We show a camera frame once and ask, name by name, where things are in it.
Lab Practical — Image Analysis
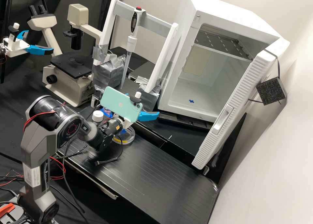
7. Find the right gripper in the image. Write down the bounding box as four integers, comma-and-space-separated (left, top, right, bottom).
121, 110, 160, 134

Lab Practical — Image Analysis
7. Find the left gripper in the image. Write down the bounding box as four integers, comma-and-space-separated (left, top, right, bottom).
3, 30, 54, 58

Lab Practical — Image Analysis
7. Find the petri dish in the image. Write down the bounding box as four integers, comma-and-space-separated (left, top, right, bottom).
113, 125, 136, 146

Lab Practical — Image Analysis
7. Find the white cap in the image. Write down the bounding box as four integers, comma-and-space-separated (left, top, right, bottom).
92, 110, 105, 123

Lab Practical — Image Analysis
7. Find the cream microscope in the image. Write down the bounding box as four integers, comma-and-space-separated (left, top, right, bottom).
26, 3, 104, 108

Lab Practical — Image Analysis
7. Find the white pipette stand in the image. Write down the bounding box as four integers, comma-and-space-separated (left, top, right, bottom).
91, 0, 179, 112

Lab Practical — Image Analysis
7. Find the pipette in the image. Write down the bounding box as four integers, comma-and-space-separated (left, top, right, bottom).
120, 6, 144, 89

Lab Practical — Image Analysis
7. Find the incubator door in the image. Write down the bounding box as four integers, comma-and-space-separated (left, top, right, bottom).
191, 37, 291, 171

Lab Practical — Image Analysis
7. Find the white incubator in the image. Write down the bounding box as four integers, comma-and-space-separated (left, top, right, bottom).
157, 0, 291, 123

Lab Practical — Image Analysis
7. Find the right wrist camera phone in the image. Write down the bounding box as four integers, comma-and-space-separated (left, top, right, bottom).
100, 86, 143, 124

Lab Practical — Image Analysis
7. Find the black cable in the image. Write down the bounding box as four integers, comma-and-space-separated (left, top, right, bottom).
94, 135, 124, 166
57, 138, 88, 214

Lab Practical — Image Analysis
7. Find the red wire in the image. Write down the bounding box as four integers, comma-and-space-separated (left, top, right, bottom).
0, 169, 25, 187

